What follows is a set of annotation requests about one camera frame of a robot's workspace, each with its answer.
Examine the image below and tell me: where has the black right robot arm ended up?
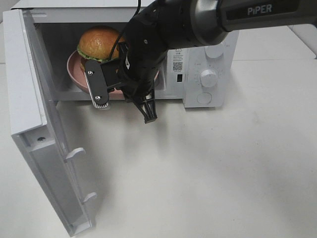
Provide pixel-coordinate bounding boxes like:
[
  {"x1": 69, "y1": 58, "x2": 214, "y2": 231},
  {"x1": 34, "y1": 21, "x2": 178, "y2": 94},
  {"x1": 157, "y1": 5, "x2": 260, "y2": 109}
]
[{"x1": 117, "y1": 0, "x2": 317, "y2": 123}]

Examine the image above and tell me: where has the burger with lettuce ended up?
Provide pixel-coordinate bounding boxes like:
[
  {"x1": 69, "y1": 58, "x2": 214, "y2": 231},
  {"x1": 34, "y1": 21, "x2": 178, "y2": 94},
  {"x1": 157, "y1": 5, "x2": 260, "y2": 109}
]
[{"x1": 77, "y1": 26, "x2": 119, "y2": 72}]

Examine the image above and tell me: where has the upper white power knob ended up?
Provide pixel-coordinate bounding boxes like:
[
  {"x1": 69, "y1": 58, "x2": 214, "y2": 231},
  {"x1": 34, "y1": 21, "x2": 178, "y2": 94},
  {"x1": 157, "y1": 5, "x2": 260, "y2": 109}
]
[{"x1": 205, "y1": 43, "x2": 224, "y2": 59}]

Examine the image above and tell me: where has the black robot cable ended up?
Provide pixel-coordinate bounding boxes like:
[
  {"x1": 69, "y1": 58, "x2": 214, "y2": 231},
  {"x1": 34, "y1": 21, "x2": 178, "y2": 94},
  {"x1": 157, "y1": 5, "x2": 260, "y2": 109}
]
[{"x1": 107, "y1": 0, "x2": 142, "y2": 61}]

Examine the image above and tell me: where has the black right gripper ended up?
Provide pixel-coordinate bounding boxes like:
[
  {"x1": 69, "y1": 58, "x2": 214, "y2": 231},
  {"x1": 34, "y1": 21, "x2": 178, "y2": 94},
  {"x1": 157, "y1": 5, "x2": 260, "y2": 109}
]
[{"x1": 116, "y1": 42, "x2": 165, "y2": 123}]

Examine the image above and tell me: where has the pink round plate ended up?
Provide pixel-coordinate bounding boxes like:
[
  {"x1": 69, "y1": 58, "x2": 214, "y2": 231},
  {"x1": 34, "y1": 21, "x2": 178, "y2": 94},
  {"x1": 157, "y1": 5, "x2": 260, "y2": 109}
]
[{"x1": 67, "y1": 50, "x2": 161, "y2": 100}]

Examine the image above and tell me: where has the round white door button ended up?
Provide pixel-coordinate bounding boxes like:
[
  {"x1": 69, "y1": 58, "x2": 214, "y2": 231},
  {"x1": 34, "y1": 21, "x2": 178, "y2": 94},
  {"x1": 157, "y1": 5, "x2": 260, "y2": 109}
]
[{"x1": 197, "y1": 92, "x2": 212, "y2": 105}]

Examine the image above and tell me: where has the white microwave door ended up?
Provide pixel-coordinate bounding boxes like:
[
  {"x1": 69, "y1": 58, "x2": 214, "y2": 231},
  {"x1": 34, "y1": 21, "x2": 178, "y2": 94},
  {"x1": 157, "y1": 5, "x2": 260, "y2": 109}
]
[{"x1": 3, "y1": 9, "x2": 96, "y2": 237}]

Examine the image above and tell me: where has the white microwave oven body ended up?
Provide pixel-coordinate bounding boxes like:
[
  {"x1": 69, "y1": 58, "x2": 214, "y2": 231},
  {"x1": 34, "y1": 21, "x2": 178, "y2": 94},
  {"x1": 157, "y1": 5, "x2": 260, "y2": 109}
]
[{"x1": 3, "y1": 0, "x2": 239, "y2": 108}]

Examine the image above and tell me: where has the lower white timer knob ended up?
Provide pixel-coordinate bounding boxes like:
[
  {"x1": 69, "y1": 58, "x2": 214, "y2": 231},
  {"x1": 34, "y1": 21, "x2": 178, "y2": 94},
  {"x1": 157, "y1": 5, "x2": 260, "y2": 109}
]
[{"x1": 200, "y1": 69, "x2": 218, "y2": 88}]

